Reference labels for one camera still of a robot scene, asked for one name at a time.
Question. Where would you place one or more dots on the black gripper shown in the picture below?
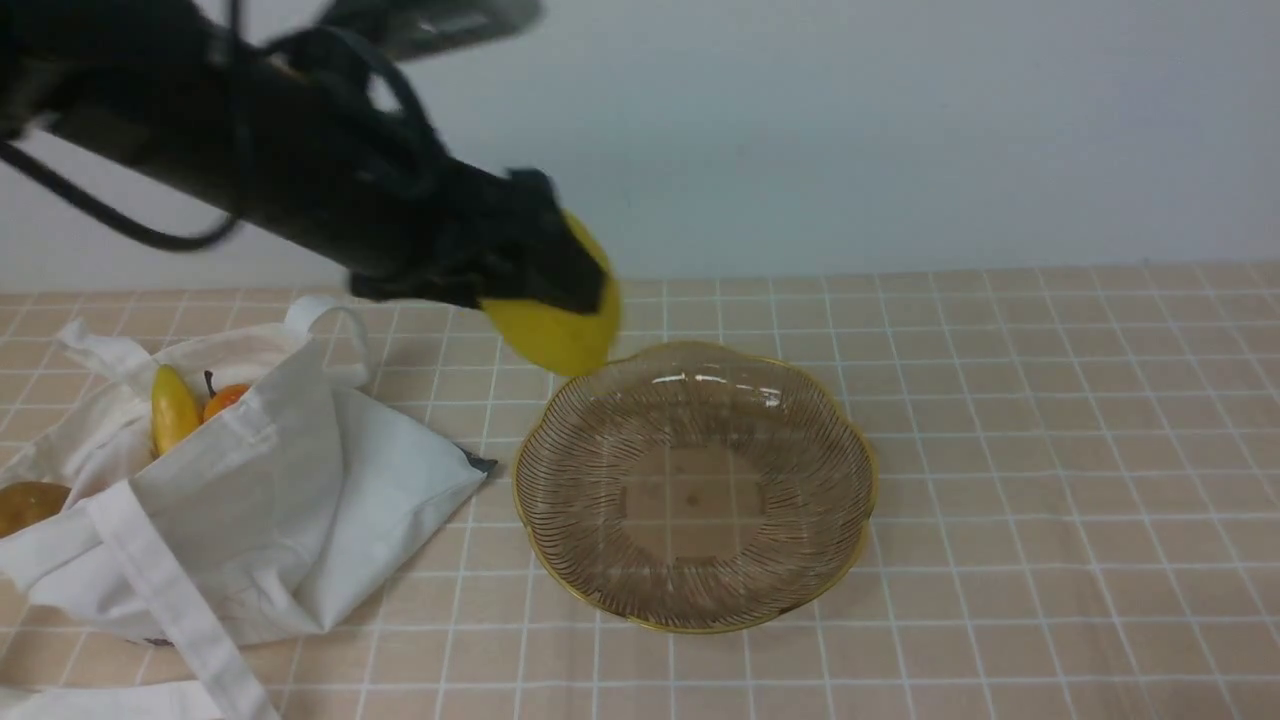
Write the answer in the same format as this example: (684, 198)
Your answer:
(488, 237)

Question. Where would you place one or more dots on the yellow lemon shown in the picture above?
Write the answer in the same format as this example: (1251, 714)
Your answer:
(564, 343)

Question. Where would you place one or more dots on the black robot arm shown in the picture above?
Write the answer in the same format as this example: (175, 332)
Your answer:
(316, 136)

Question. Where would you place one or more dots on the amber glass fruit plate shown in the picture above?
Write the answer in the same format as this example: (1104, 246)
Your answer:
(693, 489)

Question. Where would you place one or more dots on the white cloth tote bag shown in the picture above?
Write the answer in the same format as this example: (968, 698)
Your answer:
(275, 519)

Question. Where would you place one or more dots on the orange persimmon fruit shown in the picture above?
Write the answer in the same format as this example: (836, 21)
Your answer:
(219, 399)

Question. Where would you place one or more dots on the brown kiwi fruit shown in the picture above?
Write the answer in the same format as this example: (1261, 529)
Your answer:
(27, 503)

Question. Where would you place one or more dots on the yellow banana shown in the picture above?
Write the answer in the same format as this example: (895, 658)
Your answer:
(176, 413)

